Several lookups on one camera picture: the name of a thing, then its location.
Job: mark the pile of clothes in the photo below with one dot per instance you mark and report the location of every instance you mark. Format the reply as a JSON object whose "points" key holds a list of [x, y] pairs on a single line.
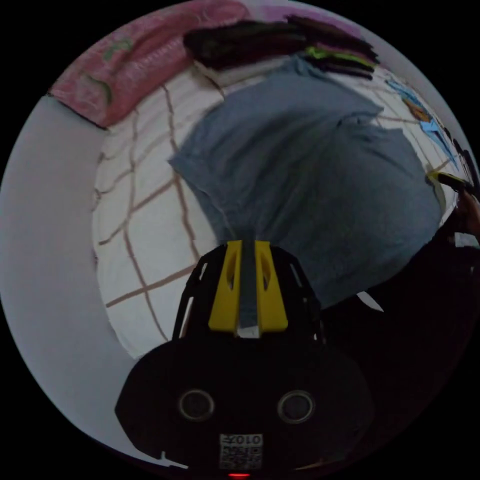
{"points": [[262, 41]]}

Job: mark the person's right hand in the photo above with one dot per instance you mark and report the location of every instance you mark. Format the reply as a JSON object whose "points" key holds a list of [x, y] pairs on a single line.
{"points": [[469, 213]]}

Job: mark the gray shorts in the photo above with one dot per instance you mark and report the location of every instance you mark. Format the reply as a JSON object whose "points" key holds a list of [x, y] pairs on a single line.
{"points": [[307, 180]]}

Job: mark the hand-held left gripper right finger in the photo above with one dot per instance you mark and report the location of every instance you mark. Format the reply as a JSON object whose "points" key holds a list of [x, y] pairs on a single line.
{"points": [[273, 303]]}

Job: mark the pink patterned pillow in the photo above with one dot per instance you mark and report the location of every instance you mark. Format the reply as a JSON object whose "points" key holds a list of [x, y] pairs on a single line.
{"points": [[131, 67]]}

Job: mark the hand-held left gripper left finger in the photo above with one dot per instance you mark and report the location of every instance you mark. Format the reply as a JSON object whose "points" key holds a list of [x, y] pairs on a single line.
{"points": [[224, 300]]}

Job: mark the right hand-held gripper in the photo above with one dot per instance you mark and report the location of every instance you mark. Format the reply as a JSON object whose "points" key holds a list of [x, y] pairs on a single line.
{"points": [[459, 185]]}

